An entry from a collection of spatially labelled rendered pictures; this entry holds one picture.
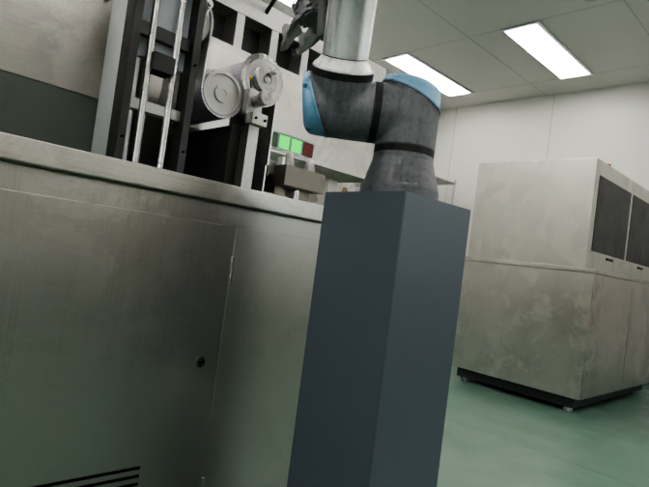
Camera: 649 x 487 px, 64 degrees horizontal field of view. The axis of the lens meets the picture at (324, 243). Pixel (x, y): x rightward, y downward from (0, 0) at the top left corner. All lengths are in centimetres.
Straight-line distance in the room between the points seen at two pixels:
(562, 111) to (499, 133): 70
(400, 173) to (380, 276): 20
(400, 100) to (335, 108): 12
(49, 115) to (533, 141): 520
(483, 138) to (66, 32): 530
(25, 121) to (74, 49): 24
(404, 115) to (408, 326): 38
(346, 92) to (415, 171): 19
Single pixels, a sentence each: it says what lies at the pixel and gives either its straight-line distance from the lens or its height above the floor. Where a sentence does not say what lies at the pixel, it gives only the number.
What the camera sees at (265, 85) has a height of 123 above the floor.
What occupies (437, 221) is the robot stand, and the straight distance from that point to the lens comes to 95.
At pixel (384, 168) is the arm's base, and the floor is 95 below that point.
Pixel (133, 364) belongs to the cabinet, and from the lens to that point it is 109.
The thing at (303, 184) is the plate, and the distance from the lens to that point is 158.
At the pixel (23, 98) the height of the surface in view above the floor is 109.
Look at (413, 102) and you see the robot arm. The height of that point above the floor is 107.
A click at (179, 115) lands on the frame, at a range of 127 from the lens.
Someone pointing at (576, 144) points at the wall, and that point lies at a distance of 594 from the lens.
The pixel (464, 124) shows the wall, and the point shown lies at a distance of 662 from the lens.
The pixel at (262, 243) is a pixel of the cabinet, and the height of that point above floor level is 79.
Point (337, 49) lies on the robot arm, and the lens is 98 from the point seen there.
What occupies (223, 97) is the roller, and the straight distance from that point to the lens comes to 148.
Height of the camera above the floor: 77
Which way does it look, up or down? 2 degrees up
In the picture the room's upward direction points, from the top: 7 degrees clockwise
